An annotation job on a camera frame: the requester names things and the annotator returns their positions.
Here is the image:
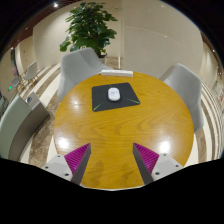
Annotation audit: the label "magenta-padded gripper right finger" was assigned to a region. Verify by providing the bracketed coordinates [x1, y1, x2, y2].
[132, 142, 184, 186]

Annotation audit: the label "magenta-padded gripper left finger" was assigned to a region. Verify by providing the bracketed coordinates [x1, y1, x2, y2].
[41, 143, 92, 186]

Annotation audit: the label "white cartoon-print computer mouse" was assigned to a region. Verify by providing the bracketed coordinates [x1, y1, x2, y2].
[107, 87, 121, 102]

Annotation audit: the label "black mouse pad green lines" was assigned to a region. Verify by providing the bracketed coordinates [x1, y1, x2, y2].
[91, 82, 141, 113]

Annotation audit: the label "grey shell chair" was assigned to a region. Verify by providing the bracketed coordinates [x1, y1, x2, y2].
[56, 47, 113, 102]
[159, 63, 205, 134]

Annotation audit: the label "small grey distant chair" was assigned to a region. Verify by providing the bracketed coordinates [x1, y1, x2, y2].
[22, 60, 38, 83]

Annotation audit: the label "white power strip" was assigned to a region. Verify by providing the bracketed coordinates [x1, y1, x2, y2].
[100, 69, 134, 78]

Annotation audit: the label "green potted plant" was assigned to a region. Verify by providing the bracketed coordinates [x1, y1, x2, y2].
[59, 1, 118, 58]

